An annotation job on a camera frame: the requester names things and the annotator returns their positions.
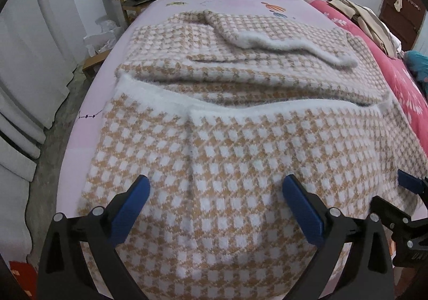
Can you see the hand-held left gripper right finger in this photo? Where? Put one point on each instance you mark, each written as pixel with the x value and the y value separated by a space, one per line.
pixel 302 211

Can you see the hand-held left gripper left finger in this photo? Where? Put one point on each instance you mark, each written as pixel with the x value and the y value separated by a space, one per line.
pixel 128 211

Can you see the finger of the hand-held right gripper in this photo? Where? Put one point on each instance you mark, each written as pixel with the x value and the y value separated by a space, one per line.
pixel 409 181
pixel 389 209

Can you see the tan and white checked coat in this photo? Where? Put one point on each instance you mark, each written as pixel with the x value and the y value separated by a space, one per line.
pixel 234 139

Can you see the beige clothes pile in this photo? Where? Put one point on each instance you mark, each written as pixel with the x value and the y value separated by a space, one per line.
pixel 364 19

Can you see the pink floral blanket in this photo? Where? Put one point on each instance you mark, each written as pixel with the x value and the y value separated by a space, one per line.
pixel 411 96

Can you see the pink bed sheet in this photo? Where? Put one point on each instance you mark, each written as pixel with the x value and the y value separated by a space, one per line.
pixel 87 126

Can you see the teal blanket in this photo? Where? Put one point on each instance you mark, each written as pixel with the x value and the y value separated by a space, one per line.
pixel 416 62

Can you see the red object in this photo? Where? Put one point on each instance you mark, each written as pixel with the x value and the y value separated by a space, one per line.
pixel 23 281

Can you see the small wooden stool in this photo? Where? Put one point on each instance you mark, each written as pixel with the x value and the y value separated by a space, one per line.
pixel 95 64

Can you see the brown door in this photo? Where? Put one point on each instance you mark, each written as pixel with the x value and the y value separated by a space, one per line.
pixel 401 26

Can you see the white leaning boards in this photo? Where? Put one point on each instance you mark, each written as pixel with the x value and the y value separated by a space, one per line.
pixel 33 69

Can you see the beige hanging item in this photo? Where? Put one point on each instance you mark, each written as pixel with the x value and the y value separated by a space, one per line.
pixel 398 3

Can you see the white plastic bag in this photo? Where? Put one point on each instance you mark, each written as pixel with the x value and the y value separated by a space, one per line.
pixel 107 32

